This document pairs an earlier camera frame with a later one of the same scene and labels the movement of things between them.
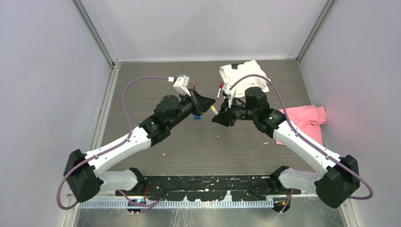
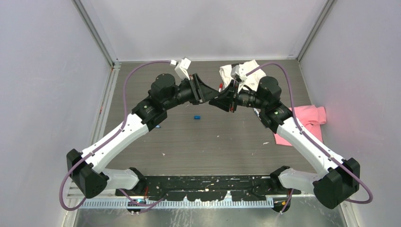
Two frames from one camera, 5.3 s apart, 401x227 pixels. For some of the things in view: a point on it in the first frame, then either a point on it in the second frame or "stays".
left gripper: [201, 104] -> [202, 93]
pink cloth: [308, 119] stays
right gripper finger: [222, 118] -> [222, 101]
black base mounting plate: [213, 187] stays
